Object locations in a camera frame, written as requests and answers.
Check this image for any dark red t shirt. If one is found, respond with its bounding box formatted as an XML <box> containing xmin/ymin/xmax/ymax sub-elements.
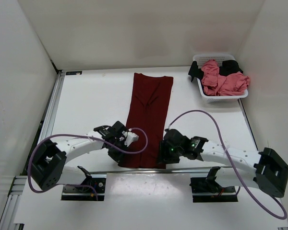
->
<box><xmin>118</xmin><ymin>73</ymin><xmax>173</xmax><ymax>169</ymax></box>

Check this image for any white plastic laundry basket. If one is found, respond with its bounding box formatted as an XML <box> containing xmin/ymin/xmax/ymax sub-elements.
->
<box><xmin>188</xmin><ymin>53</ymin><xmax>250</xmax><ymax>103</ymax></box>

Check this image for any pink t shirt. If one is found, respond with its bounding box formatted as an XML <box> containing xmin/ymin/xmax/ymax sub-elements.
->
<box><xmin>201</xmin><ymin>59</ymin><xmax>251</xmax><ymax>96</ymax></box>

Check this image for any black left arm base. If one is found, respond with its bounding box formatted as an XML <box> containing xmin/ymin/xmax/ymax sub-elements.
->
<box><xmin>59</xmin><ymin>166</ymin><xmax>107</xmax><ymax>201</ymax></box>

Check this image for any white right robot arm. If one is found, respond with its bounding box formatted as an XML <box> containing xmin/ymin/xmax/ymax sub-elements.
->
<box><xmin>157</xmin><ymin>129</ymin><xmax>288</xmax><ymax>198</ymax></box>

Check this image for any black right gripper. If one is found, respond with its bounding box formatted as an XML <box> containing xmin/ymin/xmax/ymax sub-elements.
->
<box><xmin>155</xmin><ymin>139</ymin><xmax>183</xmax><ymax>164</ymax></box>

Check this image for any aluminium left frame profile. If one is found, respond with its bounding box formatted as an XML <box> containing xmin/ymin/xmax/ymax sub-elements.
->
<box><xmin>0</xmin><ymin>70</ymin><xmax>65</xmax><ymax>230</ymax></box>

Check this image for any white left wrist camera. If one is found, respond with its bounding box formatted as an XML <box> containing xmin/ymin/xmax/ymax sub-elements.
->
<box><xmin>123</xmin><ymin>131</ymin><xmax>139</xmax><ymax>147</ymax></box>

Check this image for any black t shirt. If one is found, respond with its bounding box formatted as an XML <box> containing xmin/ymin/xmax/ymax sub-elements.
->
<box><xmin>188</xmin><ymin>60</ymin><xmax>243</xmax><ymax>81</ymax></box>

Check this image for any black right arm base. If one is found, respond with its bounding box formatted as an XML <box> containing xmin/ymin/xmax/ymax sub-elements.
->
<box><xmin>189</xmin><ymin>166</ymin><xmax>240</xmax><ymax>203</ymax></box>

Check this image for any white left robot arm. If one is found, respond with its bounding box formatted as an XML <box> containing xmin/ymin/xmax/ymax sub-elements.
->
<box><xmin>27</xmin><ymin>121</ymin><xmax>138</xmax><ymax>193</ymax></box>

